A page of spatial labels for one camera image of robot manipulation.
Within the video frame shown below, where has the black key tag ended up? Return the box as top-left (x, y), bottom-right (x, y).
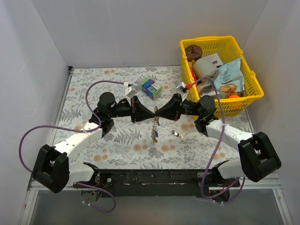
top-left (171, 130), bottom-right (180, 137)

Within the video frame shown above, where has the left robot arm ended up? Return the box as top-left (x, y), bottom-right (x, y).
top-left (32, 92), bottom-right (154, 193)

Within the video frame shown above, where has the metal toothed key ring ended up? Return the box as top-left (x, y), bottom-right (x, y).
top-left (151, 116), bottom-right (161, 143)

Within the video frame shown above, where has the purple cable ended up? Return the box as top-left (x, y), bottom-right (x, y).
top-left (187, 77), bottom-right (246, 204)
top-left (18, 80), bottom-right (131, 213)

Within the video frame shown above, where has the yellow plastic basket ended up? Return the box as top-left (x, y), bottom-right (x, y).
top-left (180, 36), bottom-right (264, 117)

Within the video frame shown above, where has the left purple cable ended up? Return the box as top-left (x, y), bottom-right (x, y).
top-left (18, 80), bottom-right (131, 213)

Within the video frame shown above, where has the brown paper cup stack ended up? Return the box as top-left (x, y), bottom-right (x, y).
top-left (185, 45), bottom-right (203, 62)

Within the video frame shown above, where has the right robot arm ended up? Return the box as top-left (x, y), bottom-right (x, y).
top-left (155, 94), bottom-right (282, 186)

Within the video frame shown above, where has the orange snack box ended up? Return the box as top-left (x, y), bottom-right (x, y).
top-left (190, 69), bottom-right (197, 82)

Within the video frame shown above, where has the aluminium rail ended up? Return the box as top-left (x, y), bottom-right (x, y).
top-left (20, 170), bottom-right (293, 225)

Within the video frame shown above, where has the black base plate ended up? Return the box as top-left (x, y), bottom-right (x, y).
top-left (72, 168), bottom-right (240, 200)

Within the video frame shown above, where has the grey wrapped paper roll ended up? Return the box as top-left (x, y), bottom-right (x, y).
top-left (192, 57), bottom-right (219, 81)

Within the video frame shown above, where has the orange ball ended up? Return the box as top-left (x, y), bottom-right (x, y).
top-left (228, 95), bottom-right (240, 99)

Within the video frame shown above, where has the cassava chips bag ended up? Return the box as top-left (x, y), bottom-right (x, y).
top-left (214, 58), bottom-right (244, 97)

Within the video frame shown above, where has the green sponge pack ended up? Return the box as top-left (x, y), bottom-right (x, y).
top-left (140, 78), bottom-right (162, 100)

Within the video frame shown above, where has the white blue box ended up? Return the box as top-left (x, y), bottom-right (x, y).
top-left (206, 53), bottom-right (224, 68)

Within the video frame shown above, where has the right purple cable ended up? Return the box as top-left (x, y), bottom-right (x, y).
top-left (187, 77), bottom-right (246, 204)

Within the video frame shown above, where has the floral tablecloth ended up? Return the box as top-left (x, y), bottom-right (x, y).
top-left (54, 66), bottom-right (239, 169)

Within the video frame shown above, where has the clear plastic bag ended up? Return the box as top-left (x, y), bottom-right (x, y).
top-left (196, 83), bottom-right (219, 99)

